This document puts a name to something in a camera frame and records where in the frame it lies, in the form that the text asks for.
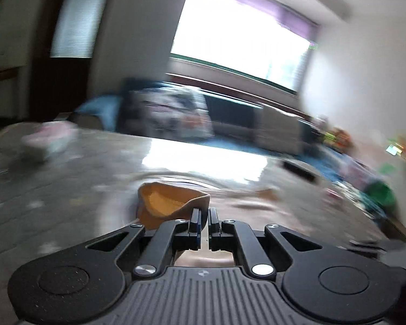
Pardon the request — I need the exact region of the dark wooden glass door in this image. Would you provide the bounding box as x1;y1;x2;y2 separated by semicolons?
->
27;0;114;126

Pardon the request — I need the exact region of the green framed window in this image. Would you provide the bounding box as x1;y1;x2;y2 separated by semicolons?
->
169;0;317;93

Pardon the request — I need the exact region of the brown plush toy yellow vest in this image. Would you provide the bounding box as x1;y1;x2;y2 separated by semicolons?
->
325;130;340;148

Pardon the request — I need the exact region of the dark wooden display cabinet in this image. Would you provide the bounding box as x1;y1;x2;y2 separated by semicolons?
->
0;0;24;122

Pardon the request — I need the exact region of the blue sofa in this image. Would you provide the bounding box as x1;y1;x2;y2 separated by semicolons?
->
69;78;346;183

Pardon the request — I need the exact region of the clear plastic storage box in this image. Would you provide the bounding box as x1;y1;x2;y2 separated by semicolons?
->
338;157;369;190

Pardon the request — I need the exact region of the black remote control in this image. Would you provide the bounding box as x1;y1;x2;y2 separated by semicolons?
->
282;161;316;181

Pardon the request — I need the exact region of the green round object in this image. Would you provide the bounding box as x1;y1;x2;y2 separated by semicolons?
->
364;179;395;210

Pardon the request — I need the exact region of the orange plush toy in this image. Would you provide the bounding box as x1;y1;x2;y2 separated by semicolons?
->
336;127;354;150

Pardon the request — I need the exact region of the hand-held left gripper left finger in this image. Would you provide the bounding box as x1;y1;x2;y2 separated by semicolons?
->
84;208;202;275

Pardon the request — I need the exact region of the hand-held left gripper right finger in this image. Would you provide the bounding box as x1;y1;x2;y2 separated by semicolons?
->
209;208;325;280

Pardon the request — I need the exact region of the purple window blind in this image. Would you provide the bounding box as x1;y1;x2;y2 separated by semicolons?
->
193;0;320;41

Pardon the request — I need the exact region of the pink tissue box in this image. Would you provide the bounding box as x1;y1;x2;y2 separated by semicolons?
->
22;122;77;161

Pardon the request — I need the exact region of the butterfly print pillow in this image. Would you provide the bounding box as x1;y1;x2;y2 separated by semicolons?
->
127;86;214;140

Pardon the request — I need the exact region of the plain beige pillow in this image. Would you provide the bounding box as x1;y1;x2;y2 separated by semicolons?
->
257;105;307;156

